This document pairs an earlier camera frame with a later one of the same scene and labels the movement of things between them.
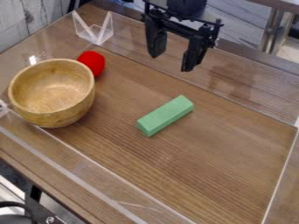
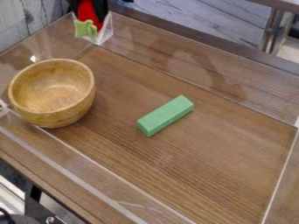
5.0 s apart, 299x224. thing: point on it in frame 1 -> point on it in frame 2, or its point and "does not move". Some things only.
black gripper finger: (194, 52) -> (100, 8)
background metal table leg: (278, 27) does not move
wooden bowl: (51, 92) does not move
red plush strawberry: (95, 60) -> (88, 24)
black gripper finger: (155, 38) -> (72, 6)
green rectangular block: (164, 116) does not move
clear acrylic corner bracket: (94, 32) does not move
